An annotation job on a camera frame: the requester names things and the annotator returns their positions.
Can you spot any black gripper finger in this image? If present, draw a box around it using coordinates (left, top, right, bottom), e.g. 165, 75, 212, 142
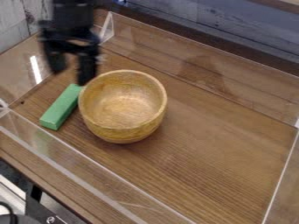
46, 52, 66, 74
77, 54, 97, 86

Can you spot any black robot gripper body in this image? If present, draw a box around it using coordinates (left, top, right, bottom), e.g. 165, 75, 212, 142
38, 0, 100, 57

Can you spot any green rectangular block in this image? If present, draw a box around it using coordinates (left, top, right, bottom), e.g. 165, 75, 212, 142
40, 84, 82, 130

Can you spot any brown wooden bowl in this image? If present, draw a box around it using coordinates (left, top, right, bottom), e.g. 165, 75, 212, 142
78, 69, 167, 144

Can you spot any clear acrylic corner bracket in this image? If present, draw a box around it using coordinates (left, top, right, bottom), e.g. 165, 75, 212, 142
92, 12, 115, 46

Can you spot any clear acrylic tray wall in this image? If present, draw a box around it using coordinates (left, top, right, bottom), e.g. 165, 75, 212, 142
0, 13, 299, 224

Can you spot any black table clamp bracket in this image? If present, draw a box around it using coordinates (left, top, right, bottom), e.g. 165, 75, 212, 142
24, 185, 84, 224

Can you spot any black cable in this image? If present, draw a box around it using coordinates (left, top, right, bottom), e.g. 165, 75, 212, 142
0, 200, 18, 224

